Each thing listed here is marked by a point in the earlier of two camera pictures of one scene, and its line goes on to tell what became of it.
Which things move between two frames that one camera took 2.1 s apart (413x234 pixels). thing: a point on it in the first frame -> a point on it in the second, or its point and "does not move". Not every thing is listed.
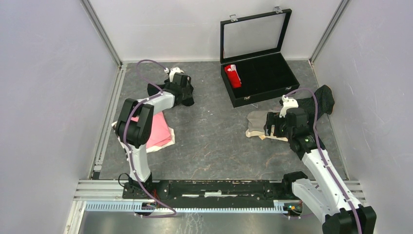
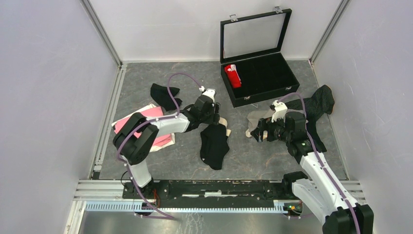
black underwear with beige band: [182, 95] -> [214, 145]
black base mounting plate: [210, 190] does not move
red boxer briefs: [234, 75] does not move
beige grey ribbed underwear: [257, 120] does not move
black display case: [253, 68] does not move
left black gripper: [186, 89] -> [215, 117]
